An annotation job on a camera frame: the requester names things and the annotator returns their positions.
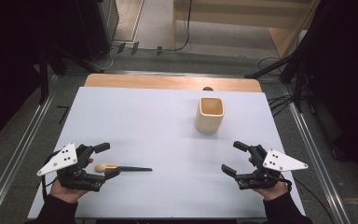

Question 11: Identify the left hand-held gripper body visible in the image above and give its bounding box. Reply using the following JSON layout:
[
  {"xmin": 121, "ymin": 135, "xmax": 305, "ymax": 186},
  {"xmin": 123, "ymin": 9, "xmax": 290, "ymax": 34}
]
[{"xmin": 36, "ymin": 142, "xmax": 106, "ymax": 192}]

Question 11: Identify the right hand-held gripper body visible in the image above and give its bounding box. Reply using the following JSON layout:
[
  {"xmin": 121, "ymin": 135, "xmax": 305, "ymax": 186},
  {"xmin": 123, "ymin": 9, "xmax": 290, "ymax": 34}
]
[{"xmin": 236, "ymin": 144, "xmax": 310, "ymax": 190}]

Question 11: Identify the beige square cup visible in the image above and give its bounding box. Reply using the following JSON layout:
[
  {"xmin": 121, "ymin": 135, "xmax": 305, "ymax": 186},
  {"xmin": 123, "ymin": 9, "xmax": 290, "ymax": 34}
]
[{"xmin": 195, "ymin": 96, "xmax": 226, "ymax": 134}]

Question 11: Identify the person's right hand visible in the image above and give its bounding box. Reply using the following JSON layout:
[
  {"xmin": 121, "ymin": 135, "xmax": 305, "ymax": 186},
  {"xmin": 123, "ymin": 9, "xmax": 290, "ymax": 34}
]
[{"xmin": 247, "ymin": 157, "xmax": 292, "ymax": 202}]

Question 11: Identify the person's left hand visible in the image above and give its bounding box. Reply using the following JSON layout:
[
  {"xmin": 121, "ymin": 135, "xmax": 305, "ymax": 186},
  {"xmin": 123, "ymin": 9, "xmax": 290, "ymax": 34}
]
[{"xmin": 49, "ymin": 157, "xmax": 95, "ymax": 204}]

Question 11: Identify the white board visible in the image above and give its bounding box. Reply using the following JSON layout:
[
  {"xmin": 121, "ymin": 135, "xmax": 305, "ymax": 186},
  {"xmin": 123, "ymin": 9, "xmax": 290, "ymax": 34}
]
[{"xmin": 27, "ymin": 87, "xmax": 306, "ymax": 219}]

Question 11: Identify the black tripod stand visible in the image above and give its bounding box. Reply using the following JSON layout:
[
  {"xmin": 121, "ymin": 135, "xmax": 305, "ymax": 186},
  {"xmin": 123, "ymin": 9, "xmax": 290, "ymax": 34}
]
[{"xmin": 244, "ymin": 52, "xmax": 307, "ymax": 114}]

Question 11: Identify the wooden table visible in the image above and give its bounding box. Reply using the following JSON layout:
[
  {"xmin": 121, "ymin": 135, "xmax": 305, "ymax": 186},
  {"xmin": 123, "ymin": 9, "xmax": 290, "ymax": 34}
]
[{"xmin": 84, "ymin": 73, "xmax": 263, "ymax": 93}]

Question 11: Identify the dark curtain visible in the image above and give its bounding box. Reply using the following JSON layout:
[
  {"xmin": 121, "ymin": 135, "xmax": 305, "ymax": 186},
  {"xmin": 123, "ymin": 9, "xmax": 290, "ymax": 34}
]
[
  {"xmin": 295, "ymin": 0, "xmax": 358, "ymax": 188},
  {"xmin": 0, "ymin": 0, "xmax": 85, "ymax": 152}
]

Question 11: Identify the light wooden furniture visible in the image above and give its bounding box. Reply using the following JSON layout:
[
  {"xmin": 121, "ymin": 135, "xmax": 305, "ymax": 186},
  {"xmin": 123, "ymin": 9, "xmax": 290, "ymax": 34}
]
[{"xmin": 172, "ymin": 0, "xmax": 322, "ymax": 59}]

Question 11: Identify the dark cabinet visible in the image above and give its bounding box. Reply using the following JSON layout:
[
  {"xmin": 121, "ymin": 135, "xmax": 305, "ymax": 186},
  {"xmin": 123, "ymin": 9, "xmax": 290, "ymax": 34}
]
[{"xmin": 74, "ymin": 0, "xmax": 120, "ymax": 63}]

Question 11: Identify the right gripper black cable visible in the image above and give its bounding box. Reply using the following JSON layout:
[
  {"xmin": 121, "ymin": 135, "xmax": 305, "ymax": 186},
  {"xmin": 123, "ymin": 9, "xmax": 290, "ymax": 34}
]
[{"xmin": 278, "ymin": 172, "xmax": 294, "ymax": 192}]

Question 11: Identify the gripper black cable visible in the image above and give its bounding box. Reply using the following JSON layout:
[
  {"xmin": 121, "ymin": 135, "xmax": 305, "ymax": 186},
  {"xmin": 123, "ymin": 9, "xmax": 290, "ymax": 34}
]
[
  {"xmin": 278, "ymin": 172, "xmax": 294, "ymax": 192},
  {"xmin": 40, "ymin": 150, "xmax": 61, "ymax": 203}
]

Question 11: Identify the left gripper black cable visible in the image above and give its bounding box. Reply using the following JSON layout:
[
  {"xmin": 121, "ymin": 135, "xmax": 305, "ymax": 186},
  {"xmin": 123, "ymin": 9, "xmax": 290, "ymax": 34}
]
[{"xmin": 40, "ymin": 150, "xmax": 61, "ymax": 203}]

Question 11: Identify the metal floor rail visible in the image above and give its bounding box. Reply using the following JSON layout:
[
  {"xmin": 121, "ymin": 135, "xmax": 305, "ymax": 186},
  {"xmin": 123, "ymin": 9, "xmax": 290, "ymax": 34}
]
[
  {"xmin": 281, "ymin": 83, "xmax": 352, "ymax": 224},
  {"xmin": 0, "ymin": 74, "xmax": 59, "ymax": 224}
]

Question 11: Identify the thin black floor cable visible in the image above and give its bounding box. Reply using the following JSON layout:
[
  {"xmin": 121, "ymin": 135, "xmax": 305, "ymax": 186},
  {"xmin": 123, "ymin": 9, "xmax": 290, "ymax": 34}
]
[{"xmin": 293, "ymin": 177, "xmax": 337, "ymax": 224}]

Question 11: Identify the bundle of black cables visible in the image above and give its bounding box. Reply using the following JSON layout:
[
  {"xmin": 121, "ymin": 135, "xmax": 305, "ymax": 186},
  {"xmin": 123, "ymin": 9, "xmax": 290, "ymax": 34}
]
[{"xmin": 267, "ymin": 94, "xmax": 296, "ymax": 119}]

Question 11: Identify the white floor cable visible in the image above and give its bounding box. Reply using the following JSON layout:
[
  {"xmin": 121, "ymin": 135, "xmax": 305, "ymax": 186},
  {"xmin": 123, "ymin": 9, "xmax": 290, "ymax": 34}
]
[{"xmin": 99, "ymin": 46, "xmax": 117, "ymax": 71}]

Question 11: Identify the looped black cable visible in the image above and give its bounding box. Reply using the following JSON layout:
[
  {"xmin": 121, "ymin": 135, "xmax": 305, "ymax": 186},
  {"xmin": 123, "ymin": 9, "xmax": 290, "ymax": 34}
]
[{"xmin": 257, "ymin": 56, "xmax": 283, "ymax": 75}]

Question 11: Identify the black hanging cable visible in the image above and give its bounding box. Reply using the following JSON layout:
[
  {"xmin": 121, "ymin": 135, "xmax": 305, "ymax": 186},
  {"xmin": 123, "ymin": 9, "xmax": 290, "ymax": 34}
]
[{"xmin": 139, "ymin": 0, "xmax": 194, "ymax": 53}]

